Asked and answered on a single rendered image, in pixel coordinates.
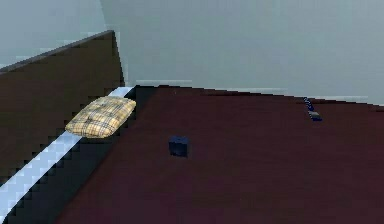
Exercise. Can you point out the dark red bed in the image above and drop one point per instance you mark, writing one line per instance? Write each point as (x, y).
(233, 160)

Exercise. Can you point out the blue and grey instrument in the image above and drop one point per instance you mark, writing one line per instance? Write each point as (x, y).
(312, 111)

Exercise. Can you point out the dark blue box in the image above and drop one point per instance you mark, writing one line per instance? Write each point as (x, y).
(178, 146)

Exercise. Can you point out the yellow plaid pillow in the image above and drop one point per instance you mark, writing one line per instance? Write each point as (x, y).
(101, 116)

